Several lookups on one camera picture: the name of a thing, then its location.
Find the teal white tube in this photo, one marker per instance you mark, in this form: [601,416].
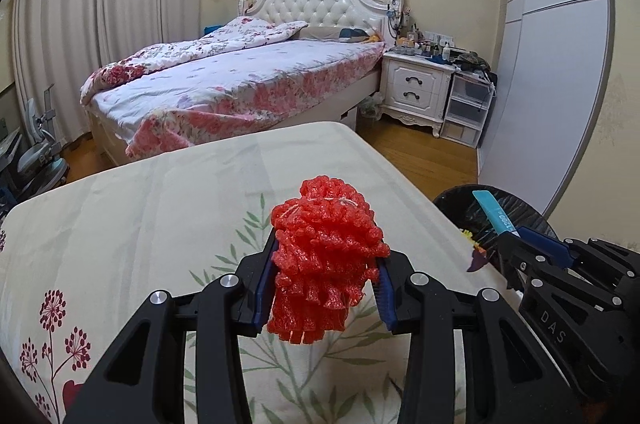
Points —
[497,217]

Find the white tufted bed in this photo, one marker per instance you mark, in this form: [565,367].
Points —
[322,73]

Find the white sliding wardrobe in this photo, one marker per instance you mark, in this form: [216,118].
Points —
[554,60]

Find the floral quilt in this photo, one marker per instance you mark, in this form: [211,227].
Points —
[239,34]

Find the black trash bag bin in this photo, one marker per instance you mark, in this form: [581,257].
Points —
[482,213]

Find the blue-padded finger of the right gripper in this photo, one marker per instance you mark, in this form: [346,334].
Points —
[552,249]

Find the red foam fruit net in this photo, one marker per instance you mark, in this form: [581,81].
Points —
[328,249]

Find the cream floral bed sheet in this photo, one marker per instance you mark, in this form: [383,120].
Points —
[78,261]

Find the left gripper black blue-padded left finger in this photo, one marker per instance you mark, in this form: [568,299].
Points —
[140,377]

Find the nightstand clutter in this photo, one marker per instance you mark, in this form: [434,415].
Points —
[409,39]

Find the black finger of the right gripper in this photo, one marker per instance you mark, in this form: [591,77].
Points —
[520,264]

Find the white nightstand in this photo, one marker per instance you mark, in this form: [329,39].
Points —
[415,90]

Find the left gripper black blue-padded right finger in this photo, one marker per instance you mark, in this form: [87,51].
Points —
[509,377]

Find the clear plastic drawer unit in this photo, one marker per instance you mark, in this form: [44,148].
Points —
[468,106]

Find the grey desk chair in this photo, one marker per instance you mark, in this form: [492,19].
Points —
[42,167]

